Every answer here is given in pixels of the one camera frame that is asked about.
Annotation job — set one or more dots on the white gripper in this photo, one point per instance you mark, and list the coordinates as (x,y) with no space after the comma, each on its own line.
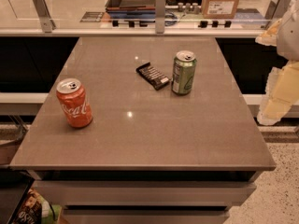
(290,36)

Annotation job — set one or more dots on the green soda can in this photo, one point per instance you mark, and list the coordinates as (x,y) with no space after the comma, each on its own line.
(183,72)

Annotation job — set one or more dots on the red Coca-Cola can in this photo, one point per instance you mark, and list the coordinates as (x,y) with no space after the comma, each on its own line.
(72,97)

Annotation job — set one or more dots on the cardboard box with label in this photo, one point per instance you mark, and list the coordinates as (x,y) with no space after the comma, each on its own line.
(219,9)

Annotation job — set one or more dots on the black snack bar packet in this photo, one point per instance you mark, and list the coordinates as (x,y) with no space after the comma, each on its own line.
(153,76)

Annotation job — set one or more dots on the lower grey drawer front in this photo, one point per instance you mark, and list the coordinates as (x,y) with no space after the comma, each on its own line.
(144,217)

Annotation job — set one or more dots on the grey drawer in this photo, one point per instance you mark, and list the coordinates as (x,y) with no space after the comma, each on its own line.
(144,217)
(145,193)

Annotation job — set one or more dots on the upper grey drawer front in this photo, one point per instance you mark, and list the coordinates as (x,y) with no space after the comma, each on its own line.
(145,193)

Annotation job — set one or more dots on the brown snack bag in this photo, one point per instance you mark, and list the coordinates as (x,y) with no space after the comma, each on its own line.
(32,210)

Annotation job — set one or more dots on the right metal glass bracket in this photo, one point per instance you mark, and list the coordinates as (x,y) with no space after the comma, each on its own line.
(276,10)

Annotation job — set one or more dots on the metal glass bracket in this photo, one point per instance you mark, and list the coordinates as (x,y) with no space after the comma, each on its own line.
(46,21)
(276,10)
(159,16)

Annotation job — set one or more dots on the middle metal glass bracket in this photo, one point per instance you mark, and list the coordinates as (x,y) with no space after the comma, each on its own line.
(159,16)

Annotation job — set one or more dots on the left metal glass bracket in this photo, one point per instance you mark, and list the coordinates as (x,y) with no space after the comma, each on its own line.
(46,21)

